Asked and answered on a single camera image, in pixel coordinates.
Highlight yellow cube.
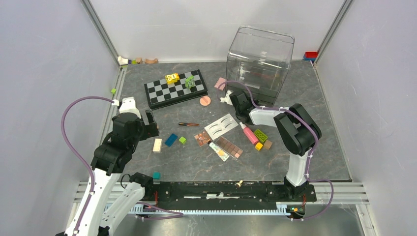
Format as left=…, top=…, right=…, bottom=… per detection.
left=255, top=142, right=263, bottom=151

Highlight purple cable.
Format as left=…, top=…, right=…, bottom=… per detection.
left=60, top=96, right=119, bottom=236
left=216, top=80, right=334, bottom=221

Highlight black white chessboard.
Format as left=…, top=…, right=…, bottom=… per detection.
left=144, top=69, right=208, bottom=110

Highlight teal cube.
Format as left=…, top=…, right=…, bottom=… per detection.
left=152, top=172, right=161, bottom=181

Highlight white eyebrow stencil card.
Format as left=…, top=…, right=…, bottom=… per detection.
left=204, top=114, right=238, bottom=140

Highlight white cream tube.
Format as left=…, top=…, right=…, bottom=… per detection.
left=208, top=142, right=230, bottom=162

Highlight brown eyeshadow palette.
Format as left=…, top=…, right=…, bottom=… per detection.
left=215, top=136, right=243, bottom=159

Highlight red blue bricks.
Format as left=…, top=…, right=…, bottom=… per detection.
left=303, top=52, right=318, bottom=61

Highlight blue block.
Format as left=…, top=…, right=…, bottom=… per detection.
left=164, top=133, right=178, bottom=147

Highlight yellow toy block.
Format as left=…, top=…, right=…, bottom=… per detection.
left=165, top=73, right=180, bottom=84

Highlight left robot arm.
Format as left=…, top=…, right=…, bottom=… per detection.
left=60, top=110, right=159, bottom=236

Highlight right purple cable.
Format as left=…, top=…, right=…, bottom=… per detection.
left=216, top=80, right=334, bottom=221

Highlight small clear eyeshadow palette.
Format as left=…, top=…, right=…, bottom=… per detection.
left=194, top=130, right=211, bottom=147

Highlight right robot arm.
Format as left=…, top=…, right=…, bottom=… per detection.
left=230, top=91, right=321, bottom=201

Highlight brown lip pencil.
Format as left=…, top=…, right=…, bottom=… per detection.
left=178, top=122, right=200, bottom=127

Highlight clear acrylic makeup organizer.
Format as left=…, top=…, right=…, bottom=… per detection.
left=226, top=26, right=295, bottom=106

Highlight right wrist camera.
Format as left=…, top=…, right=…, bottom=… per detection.
left=220, top=93, right=233, bottom=106

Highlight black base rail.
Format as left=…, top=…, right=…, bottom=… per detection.
left=144, top=181, right=317, bottom=211

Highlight pink bottle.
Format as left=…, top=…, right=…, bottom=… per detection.
left=239, top=122, right=259, bottom=145

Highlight pink sponge pad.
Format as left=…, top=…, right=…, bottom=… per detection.
left=214, top=77, right=226, bottom=91

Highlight green toy block on chessboard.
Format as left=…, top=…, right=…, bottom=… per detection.
left=185, top=75, right=195, bottom=89

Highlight brown wooden cube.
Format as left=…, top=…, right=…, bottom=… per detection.
left=263, top=140, right=272, bottom=150

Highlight green lego brick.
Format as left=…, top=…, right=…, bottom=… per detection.
left=253, top=129, right=268, bottom=143

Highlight cream wooden block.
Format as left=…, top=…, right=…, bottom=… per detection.
left=152, top=138, right=162, bottom=153

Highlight peach powder puff brush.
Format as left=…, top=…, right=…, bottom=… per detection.
left=199, top=96, right=211, bottom=106

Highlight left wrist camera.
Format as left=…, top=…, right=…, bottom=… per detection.
left=112, top=97, right=142, bottom=118

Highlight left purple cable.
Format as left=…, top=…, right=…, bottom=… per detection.
left=60, top=96, right=119, bottom=236

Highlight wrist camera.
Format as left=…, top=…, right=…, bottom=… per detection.
left=112, top=97, right=142, bottom=118
left=220, top=93, right=233, bottom=106

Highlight wooden blocks in corner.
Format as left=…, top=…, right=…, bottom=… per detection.
left=117, top=56, right=159, bottom=66

